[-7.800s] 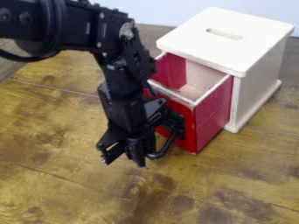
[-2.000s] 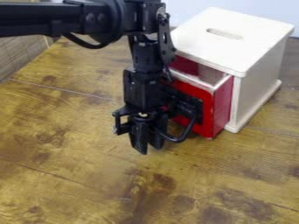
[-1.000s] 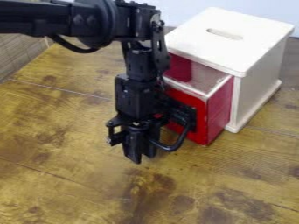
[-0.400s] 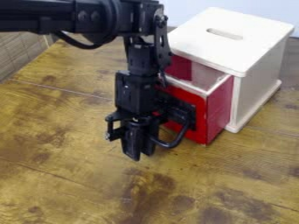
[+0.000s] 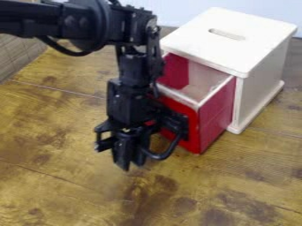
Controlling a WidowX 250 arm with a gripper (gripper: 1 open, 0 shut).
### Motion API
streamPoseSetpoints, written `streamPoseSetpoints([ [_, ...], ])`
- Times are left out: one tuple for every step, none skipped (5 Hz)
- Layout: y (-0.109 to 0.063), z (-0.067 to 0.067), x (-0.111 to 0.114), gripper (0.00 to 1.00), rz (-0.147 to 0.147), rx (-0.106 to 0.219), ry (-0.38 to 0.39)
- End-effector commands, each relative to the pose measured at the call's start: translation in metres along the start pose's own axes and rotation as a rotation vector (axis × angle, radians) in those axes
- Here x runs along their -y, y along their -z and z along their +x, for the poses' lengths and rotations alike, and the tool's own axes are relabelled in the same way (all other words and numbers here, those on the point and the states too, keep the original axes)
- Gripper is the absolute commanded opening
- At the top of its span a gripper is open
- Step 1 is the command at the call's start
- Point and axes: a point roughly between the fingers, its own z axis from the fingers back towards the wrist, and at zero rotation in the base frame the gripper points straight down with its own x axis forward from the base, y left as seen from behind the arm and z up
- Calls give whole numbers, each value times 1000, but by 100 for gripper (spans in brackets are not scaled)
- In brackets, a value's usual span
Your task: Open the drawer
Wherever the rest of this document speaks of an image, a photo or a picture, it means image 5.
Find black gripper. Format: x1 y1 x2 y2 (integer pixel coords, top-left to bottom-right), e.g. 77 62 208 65
95 79 157 171

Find black metal drawer handle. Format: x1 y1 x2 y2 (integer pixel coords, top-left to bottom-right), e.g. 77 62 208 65
143 108 188 161

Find red drawer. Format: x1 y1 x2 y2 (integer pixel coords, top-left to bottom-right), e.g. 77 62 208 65
156 53 236 154

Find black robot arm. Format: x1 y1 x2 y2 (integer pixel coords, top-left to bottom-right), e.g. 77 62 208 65
0 0 164 170

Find white wooden box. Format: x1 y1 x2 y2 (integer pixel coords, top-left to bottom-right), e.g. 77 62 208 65
160 7 296 134

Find black cable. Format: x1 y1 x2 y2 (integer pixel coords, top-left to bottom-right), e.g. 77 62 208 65
34 34 93 57

